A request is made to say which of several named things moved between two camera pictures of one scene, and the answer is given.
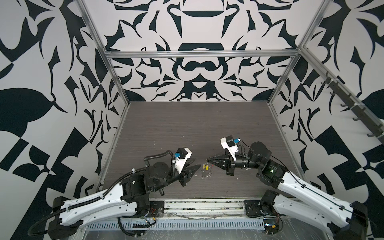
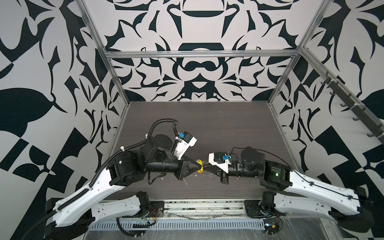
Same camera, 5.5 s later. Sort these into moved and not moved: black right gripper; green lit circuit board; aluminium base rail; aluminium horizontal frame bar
Moved: black right gripper
Not moved: green lit circuit board; aluminium base rail; aluminium horizontal frame bar
